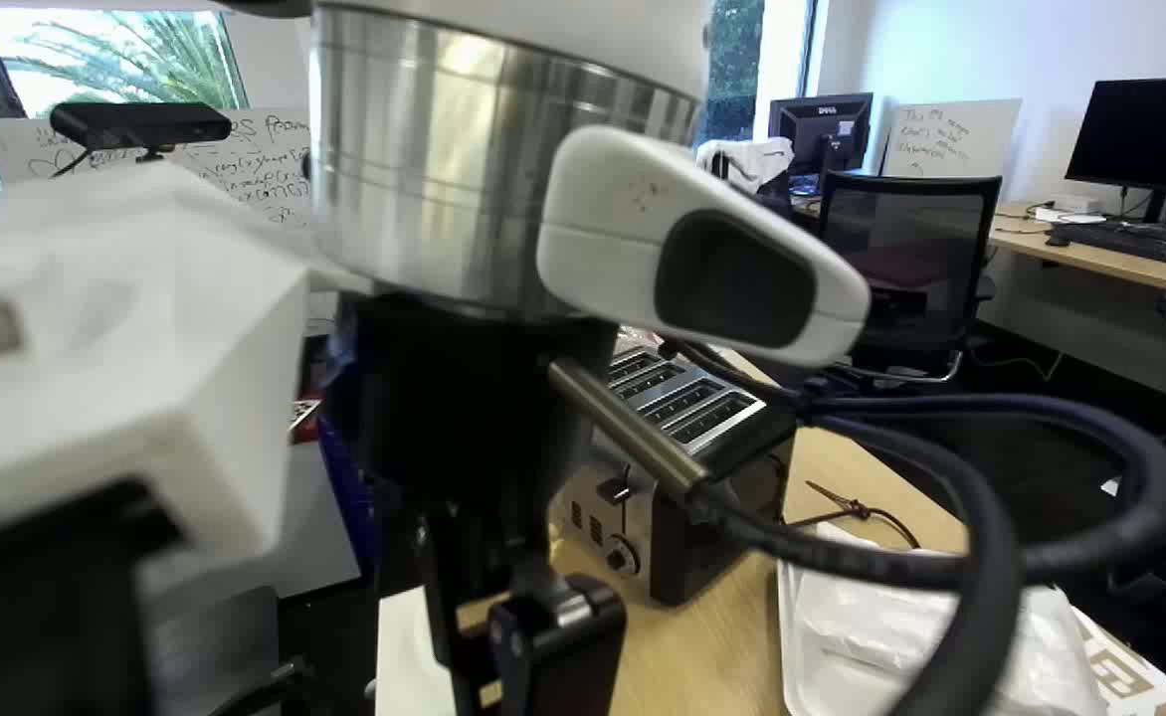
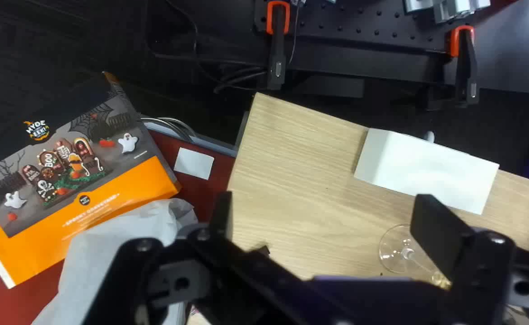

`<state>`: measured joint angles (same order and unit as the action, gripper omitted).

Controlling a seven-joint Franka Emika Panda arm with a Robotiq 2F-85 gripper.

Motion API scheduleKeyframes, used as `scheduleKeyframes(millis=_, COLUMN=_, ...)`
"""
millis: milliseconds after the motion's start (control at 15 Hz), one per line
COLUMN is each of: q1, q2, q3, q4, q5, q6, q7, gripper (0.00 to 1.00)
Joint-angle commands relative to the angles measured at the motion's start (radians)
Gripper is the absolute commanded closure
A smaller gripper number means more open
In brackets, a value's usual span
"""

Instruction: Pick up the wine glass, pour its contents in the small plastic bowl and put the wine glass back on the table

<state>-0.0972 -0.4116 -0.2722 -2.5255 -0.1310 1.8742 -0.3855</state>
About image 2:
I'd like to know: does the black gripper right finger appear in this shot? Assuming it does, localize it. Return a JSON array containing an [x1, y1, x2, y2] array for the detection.
[[411, 196, 529, 325]]

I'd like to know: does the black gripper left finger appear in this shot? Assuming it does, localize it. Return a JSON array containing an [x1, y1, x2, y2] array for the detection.
[[98, 194, 313, 325]]

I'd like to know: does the clear wine glass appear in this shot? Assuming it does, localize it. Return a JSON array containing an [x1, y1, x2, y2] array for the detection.
[[378, 225, 450, 290]]

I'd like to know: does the white rectangular box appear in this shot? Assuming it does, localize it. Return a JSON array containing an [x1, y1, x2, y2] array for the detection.
[[355, 129, 501, 216]]

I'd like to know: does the orange halloween cardboard box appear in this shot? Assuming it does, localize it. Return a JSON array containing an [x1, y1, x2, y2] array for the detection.
[[0, 73, 180, 290]]

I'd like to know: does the orange black clamp right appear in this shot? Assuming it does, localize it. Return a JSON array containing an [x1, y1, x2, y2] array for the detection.
[[449, 26, 481, 105]]

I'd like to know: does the orange black clamp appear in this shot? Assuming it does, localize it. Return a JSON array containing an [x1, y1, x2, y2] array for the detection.
[[449, 26, 481, 105], [266, 0, 291, 91]]

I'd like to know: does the orange black clamp left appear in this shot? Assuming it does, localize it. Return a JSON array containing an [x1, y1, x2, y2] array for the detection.
[[266, 0, 291, 91]]

